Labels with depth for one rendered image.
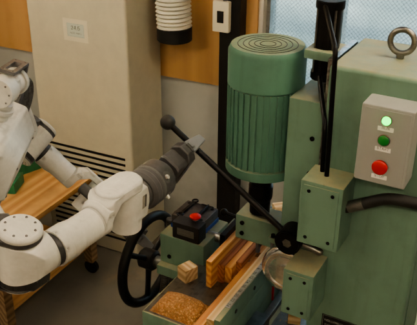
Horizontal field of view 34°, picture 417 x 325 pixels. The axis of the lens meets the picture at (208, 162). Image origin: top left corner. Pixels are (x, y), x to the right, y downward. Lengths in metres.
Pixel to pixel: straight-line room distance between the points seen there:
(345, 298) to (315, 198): 0.30
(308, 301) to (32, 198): 1.65
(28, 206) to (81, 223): 1.59
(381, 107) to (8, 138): 0.80
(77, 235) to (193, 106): 2.01
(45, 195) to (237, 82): 1.59
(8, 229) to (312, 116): 0.66
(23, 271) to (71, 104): 2.03
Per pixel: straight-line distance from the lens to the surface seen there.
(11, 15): 3.66
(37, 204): 2.86
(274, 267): 1.59
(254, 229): 1.69
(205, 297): 1.69
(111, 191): 1.32
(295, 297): 1.52
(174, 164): 1.46
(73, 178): 2.10
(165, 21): 2.91
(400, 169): 1.32
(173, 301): 1.64
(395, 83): 1.33
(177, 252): 1.82
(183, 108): 3.24
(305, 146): 1.49
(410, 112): 1.28
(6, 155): 1.53
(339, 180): 1.39
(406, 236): 1.46
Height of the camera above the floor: 1.95
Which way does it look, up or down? 27 degrees down
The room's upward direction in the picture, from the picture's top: 1 degrees clockwise
